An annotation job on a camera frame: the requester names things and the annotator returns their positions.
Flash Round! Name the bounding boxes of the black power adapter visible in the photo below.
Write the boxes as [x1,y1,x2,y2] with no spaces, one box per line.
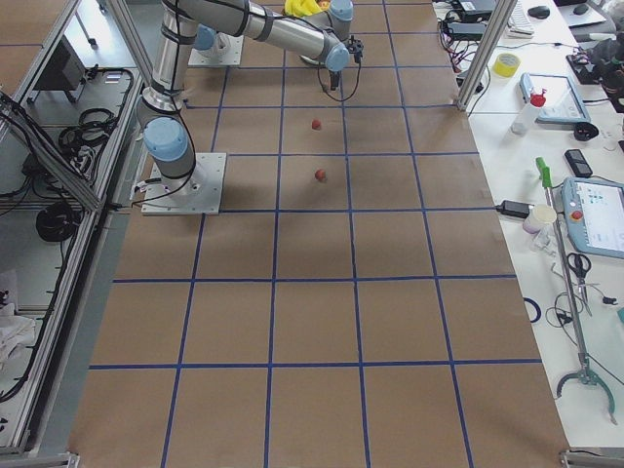
[495,200,531,219]

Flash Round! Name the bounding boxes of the long reach grabber tool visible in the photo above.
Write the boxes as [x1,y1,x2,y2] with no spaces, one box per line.
[535,157,617,425]

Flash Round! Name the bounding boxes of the white crumpled cloth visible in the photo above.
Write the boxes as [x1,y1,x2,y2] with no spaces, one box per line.
[0,270,38,376]

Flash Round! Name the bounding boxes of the paper cup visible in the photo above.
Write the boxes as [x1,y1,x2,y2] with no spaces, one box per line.
[523,204,557,234]

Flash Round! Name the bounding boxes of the aluminium frame post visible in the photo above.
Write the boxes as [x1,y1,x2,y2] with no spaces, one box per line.
[455,0,516,111]

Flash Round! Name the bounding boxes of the teach pendant tablet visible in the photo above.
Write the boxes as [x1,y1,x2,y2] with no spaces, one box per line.
[519,72,591,125]
[561,177,623,258]

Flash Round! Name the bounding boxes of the black scissors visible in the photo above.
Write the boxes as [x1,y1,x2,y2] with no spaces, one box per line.
[566,253,592,315]

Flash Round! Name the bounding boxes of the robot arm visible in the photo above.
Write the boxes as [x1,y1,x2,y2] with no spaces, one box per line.
[136,1,364,193]

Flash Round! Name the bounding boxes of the yellow banana bunch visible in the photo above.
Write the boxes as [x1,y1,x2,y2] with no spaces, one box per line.
[284,0,322,18]

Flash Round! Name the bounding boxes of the clear bottle red cap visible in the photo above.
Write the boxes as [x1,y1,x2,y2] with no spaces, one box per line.
[510,90,546,136]

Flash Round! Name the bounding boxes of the black cable bundle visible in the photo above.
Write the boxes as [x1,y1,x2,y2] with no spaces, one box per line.
[35,202,79,244]

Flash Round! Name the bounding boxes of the black remote control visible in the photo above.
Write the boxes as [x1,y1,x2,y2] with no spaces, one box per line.
[565,149,593,178]

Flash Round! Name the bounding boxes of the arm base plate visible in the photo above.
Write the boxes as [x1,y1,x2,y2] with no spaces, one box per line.
[188,30,244,67]
[140,153,226,215]

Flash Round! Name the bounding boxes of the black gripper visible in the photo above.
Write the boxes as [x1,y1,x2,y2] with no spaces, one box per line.
[330,35,364,91]

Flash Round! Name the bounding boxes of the yellow tape roll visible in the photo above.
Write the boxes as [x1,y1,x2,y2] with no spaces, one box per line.
[492,53,521,78]

